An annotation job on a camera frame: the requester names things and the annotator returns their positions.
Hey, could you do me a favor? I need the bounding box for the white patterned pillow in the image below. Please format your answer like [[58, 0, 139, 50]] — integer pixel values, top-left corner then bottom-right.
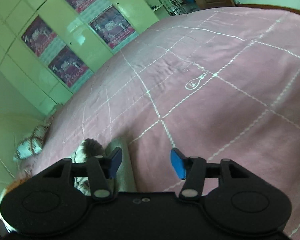
[[13, 125, 49, 163]]

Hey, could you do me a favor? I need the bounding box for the orange striped pillow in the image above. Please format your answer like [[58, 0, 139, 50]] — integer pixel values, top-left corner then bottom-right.
[[0, 177, 29, 233]]

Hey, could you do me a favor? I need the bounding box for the pink grid bedsheet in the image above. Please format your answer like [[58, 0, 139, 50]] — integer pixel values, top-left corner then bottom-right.
[[20, 7, 300, 239]]

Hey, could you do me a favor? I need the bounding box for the green wardrobe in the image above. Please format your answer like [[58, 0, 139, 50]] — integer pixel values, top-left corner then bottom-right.
[[0, 0, 158, 115]]

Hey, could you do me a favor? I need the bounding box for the lower left wall poster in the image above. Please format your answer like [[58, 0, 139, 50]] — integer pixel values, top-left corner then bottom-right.
[[49, 46, 89, 88]]

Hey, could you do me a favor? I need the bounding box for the right lower wall poster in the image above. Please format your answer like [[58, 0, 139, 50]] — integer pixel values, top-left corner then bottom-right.
[[89, 6, 138, 53]]

